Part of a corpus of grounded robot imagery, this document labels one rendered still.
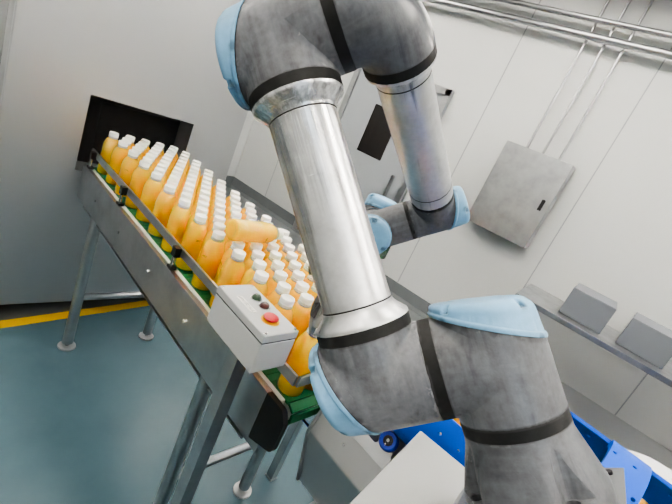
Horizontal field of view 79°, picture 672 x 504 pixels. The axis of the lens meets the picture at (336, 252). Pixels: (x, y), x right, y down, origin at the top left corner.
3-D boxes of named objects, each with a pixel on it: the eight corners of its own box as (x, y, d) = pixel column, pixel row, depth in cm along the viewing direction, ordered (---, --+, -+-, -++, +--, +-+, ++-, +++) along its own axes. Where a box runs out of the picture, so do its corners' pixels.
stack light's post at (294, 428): (270, 482, 184) (371, 271, 152) (265, 474, 187) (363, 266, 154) (276, 478, 187) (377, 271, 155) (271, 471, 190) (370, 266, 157)
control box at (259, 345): (249, 374, 88) (265, 335, 85) (205, 320, 100) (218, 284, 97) (284, 366, 96) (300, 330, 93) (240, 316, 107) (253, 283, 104)
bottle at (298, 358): (287, 402, 100) (316, 340, 95) (270, 383, 104) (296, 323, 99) (307, 394, 106) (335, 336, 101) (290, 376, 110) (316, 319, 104)
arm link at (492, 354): (587, 418, 39) (542, 280, 41) (446, 442, 42) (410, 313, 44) (552, 386, 51) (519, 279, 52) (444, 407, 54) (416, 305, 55)
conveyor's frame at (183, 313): (178, 646, 122) (284, 417, 95) (46, 321, 217) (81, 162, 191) (296, 559, 158) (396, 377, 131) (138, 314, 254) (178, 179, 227)
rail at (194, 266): (292, 386, 98) (296, 376, 97) (91, 154, 192) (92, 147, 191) (294, 385, 99) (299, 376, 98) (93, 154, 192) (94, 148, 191)
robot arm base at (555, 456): (616, 556, 34) (578, 436, 36) (449, 535, 43) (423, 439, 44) (620, 470, 47) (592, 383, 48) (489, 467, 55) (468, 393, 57)
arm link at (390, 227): (402, 205, 72) (402, 197, 83) (342, 223, 75) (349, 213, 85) (415, 247, 74) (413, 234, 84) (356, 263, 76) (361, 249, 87)
